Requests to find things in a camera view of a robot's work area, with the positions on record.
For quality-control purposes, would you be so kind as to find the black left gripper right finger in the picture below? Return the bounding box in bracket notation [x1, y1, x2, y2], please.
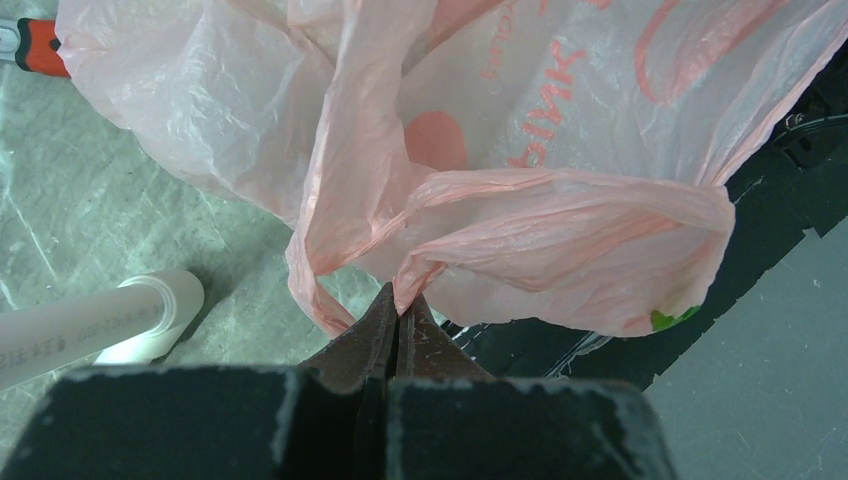
[384, 295, 676, 479]

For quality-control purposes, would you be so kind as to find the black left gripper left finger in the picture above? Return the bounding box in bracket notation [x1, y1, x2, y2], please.
[1, 285, 398, 479]

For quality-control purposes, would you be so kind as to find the pink plastic bag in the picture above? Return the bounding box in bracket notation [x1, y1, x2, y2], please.
[56, 1, 847, 337]

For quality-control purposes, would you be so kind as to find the white pvc pipe frame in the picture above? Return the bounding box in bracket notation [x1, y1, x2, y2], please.
[1, 269, 205, 390]

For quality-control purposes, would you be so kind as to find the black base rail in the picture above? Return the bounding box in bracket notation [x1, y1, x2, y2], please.
[441, 47, 847, 389]

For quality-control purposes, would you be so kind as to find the red handled adjustable wrench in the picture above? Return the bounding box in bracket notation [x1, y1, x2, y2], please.
[1, 18, 70, 78]

